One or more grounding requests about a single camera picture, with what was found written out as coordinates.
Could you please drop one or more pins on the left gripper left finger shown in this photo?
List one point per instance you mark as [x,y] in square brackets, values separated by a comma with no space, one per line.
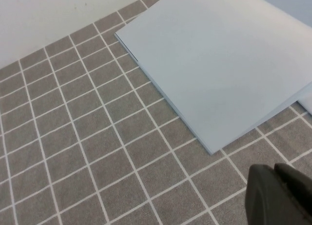
[263,198]

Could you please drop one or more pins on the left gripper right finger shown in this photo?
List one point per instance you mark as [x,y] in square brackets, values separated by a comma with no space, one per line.
[301,190]

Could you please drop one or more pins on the product catalogue book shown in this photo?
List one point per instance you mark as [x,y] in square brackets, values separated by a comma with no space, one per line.
[219,64]

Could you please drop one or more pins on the plain white booklet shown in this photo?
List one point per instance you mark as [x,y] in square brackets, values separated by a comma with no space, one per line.
[307,103]

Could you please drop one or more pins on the grey white-checked tablecloth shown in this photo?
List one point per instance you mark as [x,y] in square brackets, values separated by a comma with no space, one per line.
[97,137]

